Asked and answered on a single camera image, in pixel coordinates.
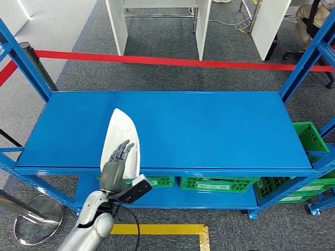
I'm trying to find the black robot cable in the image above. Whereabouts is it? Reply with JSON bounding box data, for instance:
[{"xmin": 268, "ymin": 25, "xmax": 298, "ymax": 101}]
[{"xmin": 114, "ymin": 204, "xmax": 141, "ymax": 251}]

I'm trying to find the person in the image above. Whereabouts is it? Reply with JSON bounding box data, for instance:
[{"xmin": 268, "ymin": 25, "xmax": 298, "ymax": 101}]
[{"xmin": 294, "ymin": 0, "xmax": 335, "ymax": 49}]

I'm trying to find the yellow floor tape square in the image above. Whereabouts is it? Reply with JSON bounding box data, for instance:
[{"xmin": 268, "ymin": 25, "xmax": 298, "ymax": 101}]
[{"xmin": 110, "ymin": 223, "xmax": 210, "ymax": 251}]

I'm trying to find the chrome stanchion holding belts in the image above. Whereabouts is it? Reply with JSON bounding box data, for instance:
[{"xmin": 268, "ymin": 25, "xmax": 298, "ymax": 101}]
[{"xmin": 19, "ymin": 41, "xmax": 59, "ymax": 93}]

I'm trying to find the green folded plastic crate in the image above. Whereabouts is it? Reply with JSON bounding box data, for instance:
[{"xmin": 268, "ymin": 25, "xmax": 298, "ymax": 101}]
[{"xmin": 125, "ymin": 176, "xmax": 175, "ymax": 189}]

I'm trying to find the long red barrier belt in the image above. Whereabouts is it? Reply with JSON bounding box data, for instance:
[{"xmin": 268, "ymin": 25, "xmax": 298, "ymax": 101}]
[{"xmin": 34, "ymin": 49, "xmax": 335, "ymax": 73}]

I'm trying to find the large green plastic crate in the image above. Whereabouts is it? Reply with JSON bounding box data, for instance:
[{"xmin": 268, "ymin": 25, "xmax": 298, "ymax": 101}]
[{"xmin": 254, "ymin": 121, "xmax": 335, "ymax": 203}]

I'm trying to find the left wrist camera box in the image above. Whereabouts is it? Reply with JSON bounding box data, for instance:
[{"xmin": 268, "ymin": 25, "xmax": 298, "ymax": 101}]
[{"xmin": 108, "ymin": 174, "xmax": 154, "ymax": 204}]

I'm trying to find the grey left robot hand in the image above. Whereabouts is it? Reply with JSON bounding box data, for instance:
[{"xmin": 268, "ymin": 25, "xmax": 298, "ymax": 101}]
[{"xmin": 99, "ymin": 139, "xmax": 135, "ymax": 195}]

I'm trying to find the white floor cable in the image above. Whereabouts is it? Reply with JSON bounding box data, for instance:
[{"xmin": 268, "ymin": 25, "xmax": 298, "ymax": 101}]
[{"xmin": 209, "ymin": 14, "xmax": 253, "ymax": 36}]

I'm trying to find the white curved plastic part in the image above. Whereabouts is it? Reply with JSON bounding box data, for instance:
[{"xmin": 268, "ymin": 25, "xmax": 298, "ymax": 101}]
[{"xmin": 100, "ymin": 108, "xmax": 141, "ymax": 180}]

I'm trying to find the blue metal shelf rack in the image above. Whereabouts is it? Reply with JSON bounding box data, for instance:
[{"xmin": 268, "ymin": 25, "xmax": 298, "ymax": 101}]
[
  {"xmin": 0, "ymin": 10, "xmax": 335, "ymax": 220},
  {"xmin": 307, "ymin": 116, "xmax": 335, "ymax": 217}
]

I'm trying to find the chrome stanchion shiny base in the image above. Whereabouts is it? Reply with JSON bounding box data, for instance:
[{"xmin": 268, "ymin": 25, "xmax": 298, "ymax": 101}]
[{"xmin": 0, "ymin": 188, "xmax": 65, "ymax": 247}]

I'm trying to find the black office chair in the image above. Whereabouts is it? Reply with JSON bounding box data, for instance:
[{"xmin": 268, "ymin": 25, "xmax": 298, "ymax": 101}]
[{"xmin": 283, "ymin": 0, "xmax": 335, "ymax": 89}]

